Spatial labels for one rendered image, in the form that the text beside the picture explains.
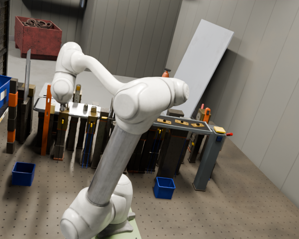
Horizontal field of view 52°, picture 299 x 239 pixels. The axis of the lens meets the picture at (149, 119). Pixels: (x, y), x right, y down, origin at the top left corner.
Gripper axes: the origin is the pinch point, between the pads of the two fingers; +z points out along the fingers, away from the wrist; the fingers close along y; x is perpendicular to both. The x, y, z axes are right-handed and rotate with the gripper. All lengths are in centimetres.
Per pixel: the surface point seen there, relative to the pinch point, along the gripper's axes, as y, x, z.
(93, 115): -3.8, -17.9, 7.9
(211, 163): -24, -97, 4
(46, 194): -52, 2, 1
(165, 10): 279, -142, 366
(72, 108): 2.4, -4.0, 30.1
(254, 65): 111, -212, 150
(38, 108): -2.5, 16.6, 22.1
